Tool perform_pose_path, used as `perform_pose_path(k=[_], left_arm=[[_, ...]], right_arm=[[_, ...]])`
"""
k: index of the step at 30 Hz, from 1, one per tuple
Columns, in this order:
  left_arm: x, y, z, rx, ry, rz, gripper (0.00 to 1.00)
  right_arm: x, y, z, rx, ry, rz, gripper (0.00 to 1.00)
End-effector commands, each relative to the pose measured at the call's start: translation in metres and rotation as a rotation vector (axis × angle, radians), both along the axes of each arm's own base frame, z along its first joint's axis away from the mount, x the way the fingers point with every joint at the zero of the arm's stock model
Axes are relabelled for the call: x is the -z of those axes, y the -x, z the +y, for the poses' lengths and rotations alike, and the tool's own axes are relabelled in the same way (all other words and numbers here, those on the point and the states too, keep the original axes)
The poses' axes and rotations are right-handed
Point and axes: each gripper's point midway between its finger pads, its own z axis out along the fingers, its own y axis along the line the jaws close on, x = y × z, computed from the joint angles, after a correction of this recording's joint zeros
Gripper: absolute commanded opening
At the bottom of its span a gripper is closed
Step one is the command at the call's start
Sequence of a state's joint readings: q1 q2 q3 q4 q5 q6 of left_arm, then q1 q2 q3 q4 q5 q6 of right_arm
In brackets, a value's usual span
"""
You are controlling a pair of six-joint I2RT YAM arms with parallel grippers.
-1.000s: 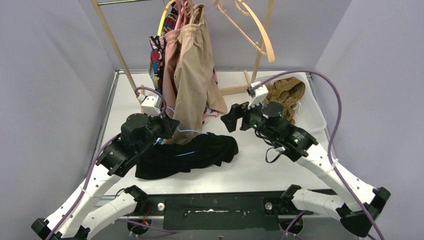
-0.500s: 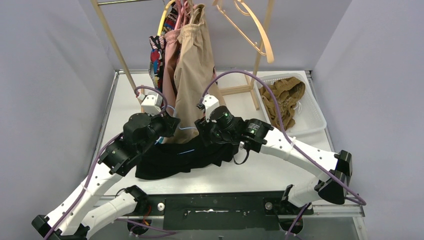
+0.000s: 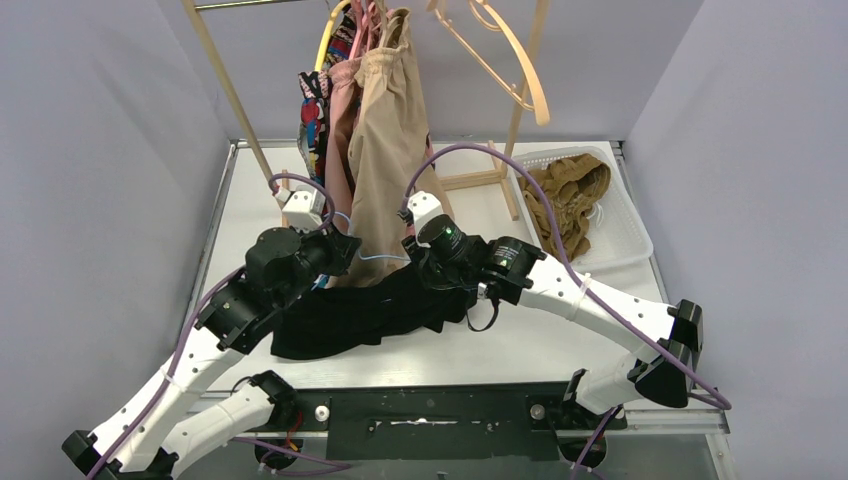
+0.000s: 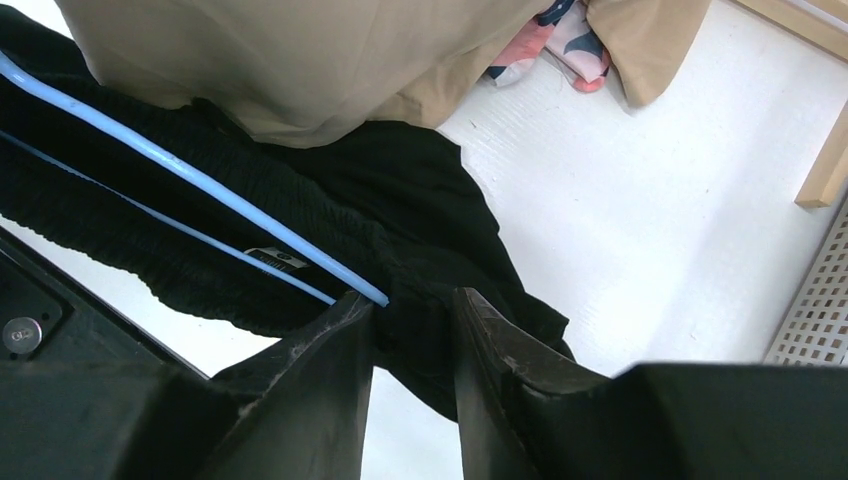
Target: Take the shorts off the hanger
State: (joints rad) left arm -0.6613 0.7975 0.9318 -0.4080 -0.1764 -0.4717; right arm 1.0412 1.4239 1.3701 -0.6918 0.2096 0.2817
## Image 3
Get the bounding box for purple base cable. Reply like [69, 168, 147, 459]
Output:
[228, 435, 352, 477]
[568, 405, 624, 480]

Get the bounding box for beige shorts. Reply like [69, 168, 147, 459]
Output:
[325, 8, 432, 287]

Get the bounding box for yellow hanger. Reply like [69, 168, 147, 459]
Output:
[313, 0, 351, 71]

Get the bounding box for black shorts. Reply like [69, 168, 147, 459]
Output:
[270, 266, 476, 361]

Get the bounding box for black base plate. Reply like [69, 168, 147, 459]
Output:
[248, 381, 603, 461]

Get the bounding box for wooden hanger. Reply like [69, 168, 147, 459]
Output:
[426, 0, 551, 126]

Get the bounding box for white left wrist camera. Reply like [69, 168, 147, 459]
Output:
[274, 186, 326, 232]

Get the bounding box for blue hanger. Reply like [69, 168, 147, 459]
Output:
[310, 211, 410, 291]

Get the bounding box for white plastic basket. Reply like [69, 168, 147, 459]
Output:
[514, 145, 654, 272]

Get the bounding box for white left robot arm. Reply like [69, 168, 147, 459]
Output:
[62, 224, 361, 479]

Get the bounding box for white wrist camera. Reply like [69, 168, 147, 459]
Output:
[398, 191, 445, 230]
[274, 186, 326, 232]

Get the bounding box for comic print shorts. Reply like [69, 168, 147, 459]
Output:
[298, 5, 355, 185]

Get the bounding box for brown shorts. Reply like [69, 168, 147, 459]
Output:
[518, 154, 612, 261]

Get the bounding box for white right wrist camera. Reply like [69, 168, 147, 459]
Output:
[398, 191, 445, 230]

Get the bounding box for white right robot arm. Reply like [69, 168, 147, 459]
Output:
[401, 211, 702, 427]

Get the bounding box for pink shorts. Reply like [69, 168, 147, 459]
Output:
[322, 56, 439, 220]

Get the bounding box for wooden clothes rack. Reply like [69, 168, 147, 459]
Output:
[180, 0, 551, 227]

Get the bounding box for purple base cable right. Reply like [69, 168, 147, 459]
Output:
[568, 405, 624, 480]

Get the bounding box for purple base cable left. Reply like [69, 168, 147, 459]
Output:
[228, 435, 352, 477]

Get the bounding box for pink hanger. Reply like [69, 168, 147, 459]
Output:
[348, 0, 388, 60]

